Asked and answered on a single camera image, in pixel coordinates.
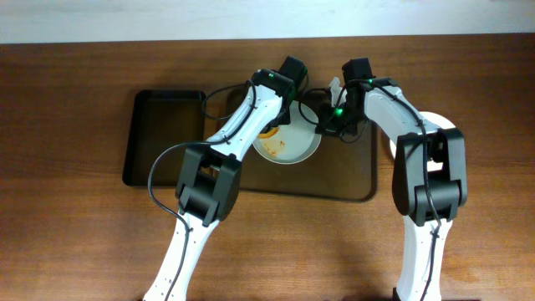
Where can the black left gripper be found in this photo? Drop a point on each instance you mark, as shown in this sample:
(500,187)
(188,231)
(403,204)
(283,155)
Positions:
(275,121)

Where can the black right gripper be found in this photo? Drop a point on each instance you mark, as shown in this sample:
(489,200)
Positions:
(330,124)

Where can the orange green scrub sponge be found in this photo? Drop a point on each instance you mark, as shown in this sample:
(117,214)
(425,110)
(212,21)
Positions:
(268,134)

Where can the white plate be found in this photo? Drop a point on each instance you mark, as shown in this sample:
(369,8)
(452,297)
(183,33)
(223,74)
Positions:
(291,143)

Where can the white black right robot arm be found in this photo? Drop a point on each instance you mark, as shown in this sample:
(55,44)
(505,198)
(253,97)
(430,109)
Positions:
(429,179)

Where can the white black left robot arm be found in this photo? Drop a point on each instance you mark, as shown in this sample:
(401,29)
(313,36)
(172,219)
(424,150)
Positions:
(208,184)

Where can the black water basin tray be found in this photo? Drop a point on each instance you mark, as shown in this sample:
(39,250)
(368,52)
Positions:
(161,118)

